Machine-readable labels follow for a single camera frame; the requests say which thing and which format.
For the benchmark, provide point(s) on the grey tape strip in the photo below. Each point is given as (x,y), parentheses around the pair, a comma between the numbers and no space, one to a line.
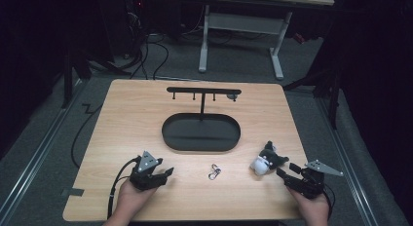
(73,192)

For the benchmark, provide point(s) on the person's left hand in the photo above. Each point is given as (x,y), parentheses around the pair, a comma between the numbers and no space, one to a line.
(130,198)

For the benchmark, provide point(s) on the dark metal stand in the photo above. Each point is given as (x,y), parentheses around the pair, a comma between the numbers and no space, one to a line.
(69,76)
(328,89)

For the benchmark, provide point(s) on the black hook stand with tray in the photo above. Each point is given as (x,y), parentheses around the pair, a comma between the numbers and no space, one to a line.
(201,133)

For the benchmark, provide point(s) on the black and white plush toy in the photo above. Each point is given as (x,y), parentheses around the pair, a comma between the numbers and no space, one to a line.
(265,160)

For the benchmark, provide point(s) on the dark computer tower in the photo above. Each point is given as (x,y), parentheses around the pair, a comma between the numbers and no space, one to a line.
(134,24)

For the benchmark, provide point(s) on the person's right hand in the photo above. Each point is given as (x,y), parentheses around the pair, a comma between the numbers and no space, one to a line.
(313,209)

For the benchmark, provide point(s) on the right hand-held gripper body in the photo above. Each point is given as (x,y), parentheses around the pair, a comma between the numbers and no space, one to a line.
(310,183)

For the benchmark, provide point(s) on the small red object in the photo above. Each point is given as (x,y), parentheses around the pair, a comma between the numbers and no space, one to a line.
(299,38)

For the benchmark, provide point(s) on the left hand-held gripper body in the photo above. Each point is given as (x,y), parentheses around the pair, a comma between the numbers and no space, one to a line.
(145,174)

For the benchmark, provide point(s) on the silver metal keyring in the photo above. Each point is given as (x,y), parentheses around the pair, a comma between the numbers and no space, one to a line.
(214,171)

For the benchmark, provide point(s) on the metal floor rail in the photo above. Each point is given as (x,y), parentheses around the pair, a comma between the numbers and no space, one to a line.
(347,161)
(35,158)

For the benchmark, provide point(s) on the wooden desk with grey frame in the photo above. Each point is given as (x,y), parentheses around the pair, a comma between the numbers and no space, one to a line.
(242,23)

